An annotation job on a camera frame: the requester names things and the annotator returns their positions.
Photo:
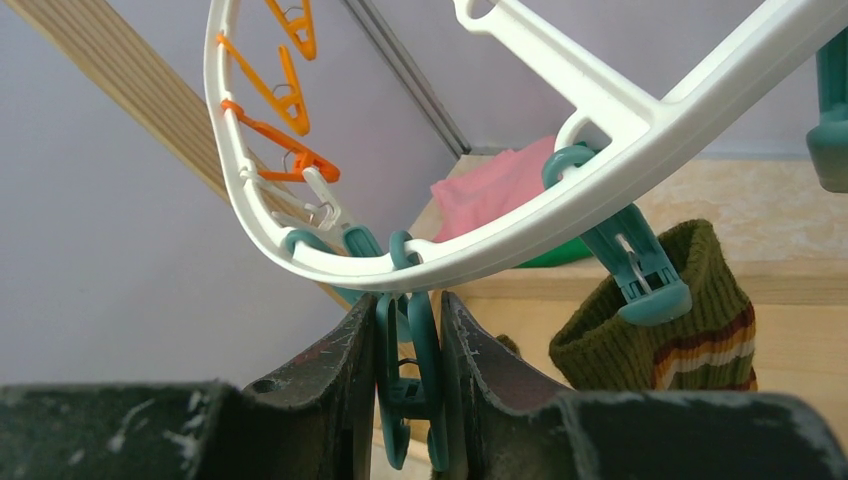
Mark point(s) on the teal clip behind frame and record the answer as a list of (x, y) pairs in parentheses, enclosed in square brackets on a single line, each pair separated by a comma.
[(305, 237)]

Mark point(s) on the teal clothes clip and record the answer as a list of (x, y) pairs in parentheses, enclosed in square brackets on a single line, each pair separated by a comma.
[(410, 376)]

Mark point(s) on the teal clip at right edge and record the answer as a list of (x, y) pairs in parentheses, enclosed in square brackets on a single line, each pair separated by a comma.
[(827, 142)]

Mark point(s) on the teal clip holding sock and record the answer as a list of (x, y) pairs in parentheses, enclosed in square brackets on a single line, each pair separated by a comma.
[(590, 194)]

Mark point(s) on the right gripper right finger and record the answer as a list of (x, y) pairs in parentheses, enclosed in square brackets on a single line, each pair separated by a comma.
[(508, 420)]

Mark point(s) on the pink cloth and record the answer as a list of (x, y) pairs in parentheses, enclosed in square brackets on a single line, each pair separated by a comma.
[(505, 182)]

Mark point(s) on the orange clothes clip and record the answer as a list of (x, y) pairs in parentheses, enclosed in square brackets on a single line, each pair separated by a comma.
[(297, 157), (286, 99), (297, 22)]

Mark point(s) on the olive striped sock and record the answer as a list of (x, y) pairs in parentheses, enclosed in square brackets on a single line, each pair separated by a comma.
[(710, 348)]

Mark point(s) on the green cloth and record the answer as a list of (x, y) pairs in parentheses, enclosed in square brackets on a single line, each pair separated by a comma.
[(568, 252)]

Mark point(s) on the wooden hanger rack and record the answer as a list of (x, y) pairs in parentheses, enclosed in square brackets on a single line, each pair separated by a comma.
[(124, 65)]

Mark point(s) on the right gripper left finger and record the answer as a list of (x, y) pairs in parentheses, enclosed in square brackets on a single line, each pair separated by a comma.
[(311, 418)]

